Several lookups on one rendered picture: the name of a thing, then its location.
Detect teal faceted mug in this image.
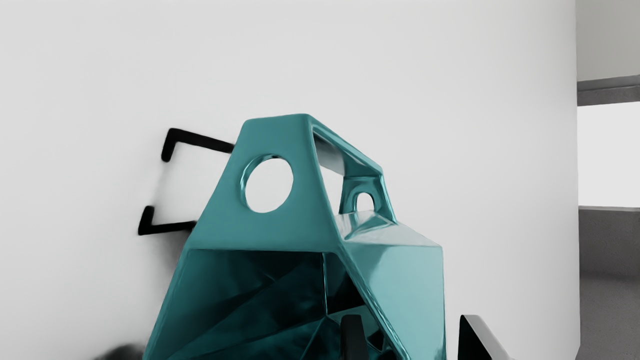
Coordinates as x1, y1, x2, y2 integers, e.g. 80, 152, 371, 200
143, 114, 447, 360

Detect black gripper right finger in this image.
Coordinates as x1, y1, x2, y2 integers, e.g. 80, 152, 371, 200
458, 315, 511, 360

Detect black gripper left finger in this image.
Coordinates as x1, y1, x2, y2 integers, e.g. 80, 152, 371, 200
341, 314, 369, 360

